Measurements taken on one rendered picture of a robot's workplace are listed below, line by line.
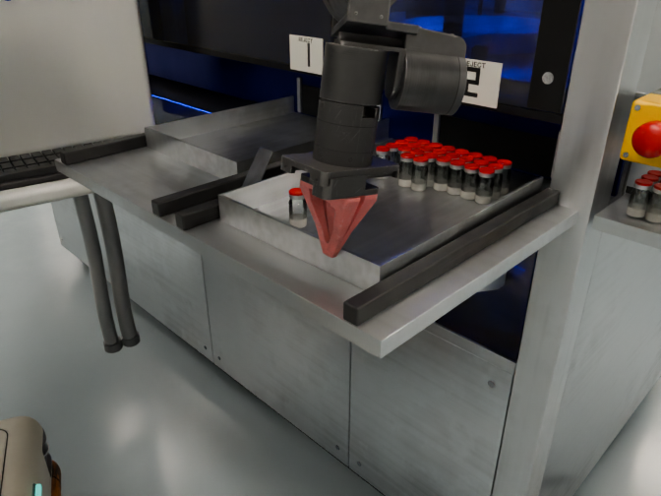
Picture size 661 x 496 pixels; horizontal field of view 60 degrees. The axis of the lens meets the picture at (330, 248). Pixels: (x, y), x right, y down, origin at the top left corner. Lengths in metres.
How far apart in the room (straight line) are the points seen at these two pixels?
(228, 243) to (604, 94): 0.48
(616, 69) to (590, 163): 0.12
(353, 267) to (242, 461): 1.10
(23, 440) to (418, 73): 1.14
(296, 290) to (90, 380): 1.45
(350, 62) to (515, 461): 0.77
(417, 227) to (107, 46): 0.87
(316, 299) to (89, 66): 0.92
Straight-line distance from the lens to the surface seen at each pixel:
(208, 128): 1.11
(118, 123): 1.39
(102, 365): 2.02
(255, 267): 0.62
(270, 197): 0.78
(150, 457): 1.67
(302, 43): 1.07
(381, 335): 0.52
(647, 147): 0.73
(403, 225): 0.71
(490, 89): 0.84
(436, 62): 0.54
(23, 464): 1.37
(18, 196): 1.15
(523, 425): 1.03
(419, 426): 1.19
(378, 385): 1.22
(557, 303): 0.89
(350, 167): 0.53
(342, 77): 0.52
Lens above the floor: 1.18
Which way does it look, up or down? 27 degrees down
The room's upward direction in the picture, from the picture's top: straight up
